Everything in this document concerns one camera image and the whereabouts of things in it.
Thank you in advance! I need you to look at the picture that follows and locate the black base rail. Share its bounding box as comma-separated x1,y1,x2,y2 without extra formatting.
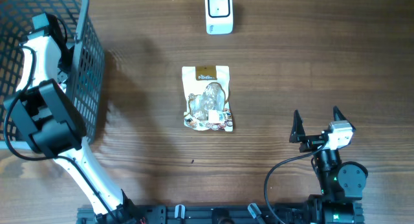
76,203,365,224

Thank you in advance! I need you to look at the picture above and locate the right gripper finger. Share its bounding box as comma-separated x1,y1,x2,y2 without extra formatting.
289,110,306,143
332,106,356,132

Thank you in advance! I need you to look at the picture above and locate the grey plastic shopping basket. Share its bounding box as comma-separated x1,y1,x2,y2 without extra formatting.
1,0,105,144

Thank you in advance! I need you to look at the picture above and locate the left black cable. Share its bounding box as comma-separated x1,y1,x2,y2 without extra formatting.
2,44,120,223

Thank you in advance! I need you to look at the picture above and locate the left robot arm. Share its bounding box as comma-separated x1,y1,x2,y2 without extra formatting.
3,12,146,223

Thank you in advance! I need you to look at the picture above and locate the beige snack pouch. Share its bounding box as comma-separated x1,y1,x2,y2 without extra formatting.
182,65,234,132

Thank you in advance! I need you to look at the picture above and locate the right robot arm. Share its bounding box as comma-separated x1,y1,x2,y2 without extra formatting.
289,107,368,224

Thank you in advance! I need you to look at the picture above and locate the white barcode scanner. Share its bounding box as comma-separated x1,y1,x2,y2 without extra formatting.
204,0,234,35

